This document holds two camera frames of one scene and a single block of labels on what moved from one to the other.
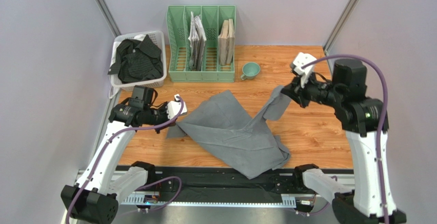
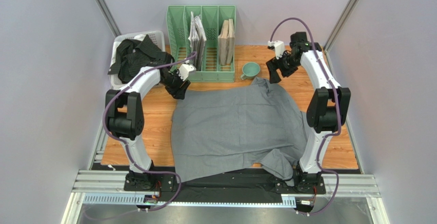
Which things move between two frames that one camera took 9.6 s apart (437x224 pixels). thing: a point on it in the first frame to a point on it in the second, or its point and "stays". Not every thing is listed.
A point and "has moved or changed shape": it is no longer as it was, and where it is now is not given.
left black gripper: x=163 y=108 to x=178 y=93
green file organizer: x=212 y=18 stays
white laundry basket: x=157 y=38 stays
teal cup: x=250 y=70 stays
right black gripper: x=297 y=92 to x=280 y=66
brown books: x=226 y=40 stays
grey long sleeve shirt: x=223 y=124 has moved or changed shape
